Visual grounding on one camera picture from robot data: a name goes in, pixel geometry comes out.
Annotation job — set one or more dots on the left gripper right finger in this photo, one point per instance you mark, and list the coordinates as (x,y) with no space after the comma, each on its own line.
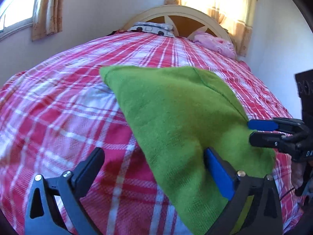
(264,215)

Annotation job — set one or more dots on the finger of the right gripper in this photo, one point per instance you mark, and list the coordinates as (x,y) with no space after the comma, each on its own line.
(271,140)
(285,125)

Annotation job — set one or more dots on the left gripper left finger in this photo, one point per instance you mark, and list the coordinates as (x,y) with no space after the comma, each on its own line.
(42,214)

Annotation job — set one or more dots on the green striped knit sweater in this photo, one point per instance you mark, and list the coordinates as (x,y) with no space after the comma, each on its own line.
(175,113)

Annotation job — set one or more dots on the person's right hand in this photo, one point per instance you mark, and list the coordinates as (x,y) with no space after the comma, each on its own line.
(297,171)

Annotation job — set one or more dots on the pink cloth beside bed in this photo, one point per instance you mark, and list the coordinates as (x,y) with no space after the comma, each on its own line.
(245,65)

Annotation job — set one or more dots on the red white plaid bedspread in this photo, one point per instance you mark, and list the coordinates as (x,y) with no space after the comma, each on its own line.
(55,114)

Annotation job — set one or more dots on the pink floral pillow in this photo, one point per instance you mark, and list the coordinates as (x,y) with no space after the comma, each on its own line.
(216,44)

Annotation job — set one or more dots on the cream wooden headboard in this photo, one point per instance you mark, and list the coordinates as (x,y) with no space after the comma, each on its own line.
(184,20)

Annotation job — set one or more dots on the beige curtain behind headboard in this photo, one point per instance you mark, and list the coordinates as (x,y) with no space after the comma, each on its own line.
(236,16)

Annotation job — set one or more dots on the white patterned pillow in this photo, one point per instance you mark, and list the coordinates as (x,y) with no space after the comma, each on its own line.
(160,29)

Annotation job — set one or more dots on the beige curtain left window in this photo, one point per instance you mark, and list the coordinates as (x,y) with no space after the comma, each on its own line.
(47,18)

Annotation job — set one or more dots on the left side window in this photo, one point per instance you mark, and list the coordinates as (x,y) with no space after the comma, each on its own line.
(17,16)

